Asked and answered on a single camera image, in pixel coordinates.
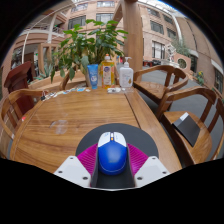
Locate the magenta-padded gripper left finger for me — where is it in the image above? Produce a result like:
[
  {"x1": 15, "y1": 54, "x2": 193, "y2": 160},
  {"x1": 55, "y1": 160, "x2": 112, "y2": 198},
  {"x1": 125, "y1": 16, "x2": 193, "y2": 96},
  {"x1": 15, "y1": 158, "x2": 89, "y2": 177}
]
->
[{"x1": 53, "y1": 143, "x2": 100, "y2": 188}]

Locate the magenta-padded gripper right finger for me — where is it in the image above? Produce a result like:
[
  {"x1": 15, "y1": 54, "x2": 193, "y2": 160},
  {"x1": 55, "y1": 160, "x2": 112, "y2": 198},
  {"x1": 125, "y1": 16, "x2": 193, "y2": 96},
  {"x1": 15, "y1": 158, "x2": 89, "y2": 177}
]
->
[{"x1": 126, "y1": 143, "x2": 171, "y2": 188}]

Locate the blue and white computer mouse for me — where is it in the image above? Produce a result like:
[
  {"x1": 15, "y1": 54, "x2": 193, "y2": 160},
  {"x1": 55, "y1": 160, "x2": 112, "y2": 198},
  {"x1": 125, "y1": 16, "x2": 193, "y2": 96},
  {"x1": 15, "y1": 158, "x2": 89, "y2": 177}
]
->
[{"x1": 96, "y1": 131, "x2": 129, "y2": 176}]

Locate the round dark grey mouse pad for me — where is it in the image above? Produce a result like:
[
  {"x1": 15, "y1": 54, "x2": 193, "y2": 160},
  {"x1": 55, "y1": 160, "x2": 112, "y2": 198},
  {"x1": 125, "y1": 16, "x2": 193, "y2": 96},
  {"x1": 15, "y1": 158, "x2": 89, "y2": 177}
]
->
[{"x1": 75, "y1": 122, "x2": 160, "y2": 190}]

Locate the clear plastic sheet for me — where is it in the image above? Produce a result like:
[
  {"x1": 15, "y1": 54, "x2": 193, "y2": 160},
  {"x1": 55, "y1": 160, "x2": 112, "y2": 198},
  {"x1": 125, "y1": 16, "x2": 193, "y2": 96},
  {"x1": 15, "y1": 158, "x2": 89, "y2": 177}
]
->
[{"x1": 49, "y1": 119, "x2": 69, "y2": 135}]

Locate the black notebook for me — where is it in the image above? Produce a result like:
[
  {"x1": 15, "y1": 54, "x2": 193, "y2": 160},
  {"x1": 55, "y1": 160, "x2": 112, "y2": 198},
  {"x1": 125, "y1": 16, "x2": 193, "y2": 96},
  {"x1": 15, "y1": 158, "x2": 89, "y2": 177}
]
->
[{"x1": 172, "y1": 112, "x2": 201, "y2": 148}]

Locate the small white packet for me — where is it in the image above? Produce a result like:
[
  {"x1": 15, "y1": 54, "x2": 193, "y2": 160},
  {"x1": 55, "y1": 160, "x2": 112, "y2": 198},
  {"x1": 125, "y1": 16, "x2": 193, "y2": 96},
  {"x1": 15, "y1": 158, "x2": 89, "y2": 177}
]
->
[{"x1": 106, "y1": 87, "x2": 123, "y2": 94}]

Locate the blue squeeze tube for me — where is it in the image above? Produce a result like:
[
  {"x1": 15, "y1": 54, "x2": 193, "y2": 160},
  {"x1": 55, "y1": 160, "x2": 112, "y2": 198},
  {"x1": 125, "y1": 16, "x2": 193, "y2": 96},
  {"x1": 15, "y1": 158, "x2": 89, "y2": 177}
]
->
[{"x1": 87, "y1": 63, "x2": 100, "y2": 90}]

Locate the white pump bottle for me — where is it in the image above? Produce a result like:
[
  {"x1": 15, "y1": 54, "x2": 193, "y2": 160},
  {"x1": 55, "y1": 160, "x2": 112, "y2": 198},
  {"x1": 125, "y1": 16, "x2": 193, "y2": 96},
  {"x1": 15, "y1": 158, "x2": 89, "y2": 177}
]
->
[{"x1": 118, "y1": 56, "x2": 135, "y2": 89}]

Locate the yellow dish soap bottle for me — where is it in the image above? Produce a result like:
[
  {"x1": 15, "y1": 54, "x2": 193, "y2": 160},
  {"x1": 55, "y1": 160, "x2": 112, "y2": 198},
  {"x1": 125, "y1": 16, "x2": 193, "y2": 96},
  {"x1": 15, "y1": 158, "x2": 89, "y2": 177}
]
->
[{"x1": 100, "y1": 53, "x2": 116, "y2": 89}]

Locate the large leafy potted plant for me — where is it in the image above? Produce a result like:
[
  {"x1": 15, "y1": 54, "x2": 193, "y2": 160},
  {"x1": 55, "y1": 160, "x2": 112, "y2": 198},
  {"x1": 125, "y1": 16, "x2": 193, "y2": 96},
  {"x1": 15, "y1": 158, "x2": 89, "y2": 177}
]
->
[{"x1": 49, "y1": 19, "x2": 129, "y2": 88}]

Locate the wooden pillar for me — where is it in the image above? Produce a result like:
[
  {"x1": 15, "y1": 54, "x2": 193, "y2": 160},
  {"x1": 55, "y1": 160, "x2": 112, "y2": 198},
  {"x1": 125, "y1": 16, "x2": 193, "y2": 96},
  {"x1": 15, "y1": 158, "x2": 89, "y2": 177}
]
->
[{"x1": 113, "y1": 0, "x2": 144, "y2": 73}]

